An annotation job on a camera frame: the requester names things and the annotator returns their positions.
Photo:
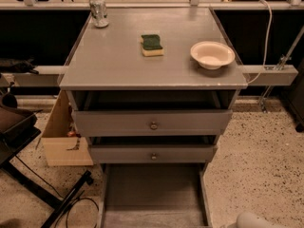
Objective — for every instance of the grey wooden drawer cabinet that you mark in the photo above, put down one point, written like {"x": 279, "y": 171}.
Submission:
{"x": 111, "y": 58}

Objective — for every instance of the grey metal rail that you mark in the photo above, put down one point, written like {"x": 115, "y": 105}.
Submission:
{"x": 52, "y": 75}

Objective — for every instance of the cardboard box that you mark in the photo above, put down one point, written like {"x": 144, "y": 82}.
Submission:
{"x": 61, "y": 144}

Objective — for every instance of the white bowl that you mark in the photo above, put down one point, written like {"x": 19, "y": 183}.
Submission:
{"x": 212, "y": 55}

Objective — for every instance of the grey bottom drawer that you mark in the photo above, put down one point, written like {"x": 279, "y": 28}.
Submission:
{"x": 161, "y": 195}

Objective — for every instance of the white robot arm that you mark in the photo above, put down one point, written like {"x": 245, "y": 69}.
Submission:
{"x": 251, "y": 220}

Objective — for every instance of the green yellow sponge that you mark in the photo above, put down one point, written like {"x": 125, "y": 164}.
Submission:
{"x": 151, "y": 45}

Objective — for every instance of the grey drawer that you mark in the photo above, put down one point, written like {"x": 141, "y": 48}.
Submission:
{"x": 105, "y": 113}
{"x": 161, "y": 195}
{"x": 157, "y": 149}

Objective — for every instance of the black chair base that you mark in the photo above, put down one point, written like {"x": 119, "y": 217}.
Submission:
{"x": 19, "y": 208}

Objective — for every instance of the black cloth on rail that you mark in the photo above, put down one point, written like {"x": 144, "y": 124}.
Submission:
{"x": 17, "y": 66}

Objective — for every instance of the grey middle drawer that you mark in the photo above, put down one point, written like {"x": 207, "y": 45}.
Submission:
{"x": 157, "y": 149}

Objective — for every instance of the crushed silver can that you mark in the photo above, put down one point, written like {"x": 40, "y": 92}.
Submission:
{"x": 98, "y": 13}

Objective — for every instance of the grey top drawer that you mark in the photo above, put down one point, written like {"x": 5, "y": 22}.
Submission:
{"x": 105, "y": 113}

